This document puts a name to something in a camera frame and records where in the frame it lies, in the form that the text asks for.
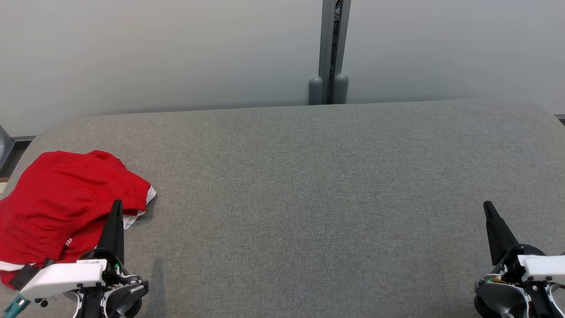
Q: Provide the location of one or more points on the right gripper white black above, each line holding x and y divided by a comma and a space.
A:
538, 269

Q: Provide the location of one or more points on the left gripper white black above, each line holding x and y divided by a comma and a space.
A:
66, 276

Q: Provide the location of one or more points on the red jersey with black lettering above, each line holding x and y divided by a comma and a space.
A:
88, 176

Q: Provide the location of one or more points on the red shirt striped white sleeves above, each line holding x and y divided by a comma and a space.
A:
35, 238

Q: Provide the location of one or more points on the grey cylindrical partition foot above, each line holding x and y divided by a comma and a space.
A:
315, 90
340, 88

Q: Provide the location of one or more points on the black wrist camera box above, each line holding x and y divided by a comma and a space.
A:
24, 276

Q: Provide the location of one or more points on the grey metal frame piece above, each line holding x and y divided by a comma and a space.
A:
3, 148

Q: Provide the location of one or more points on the grey metal partition post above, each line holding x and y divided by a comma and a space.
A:
327, 39

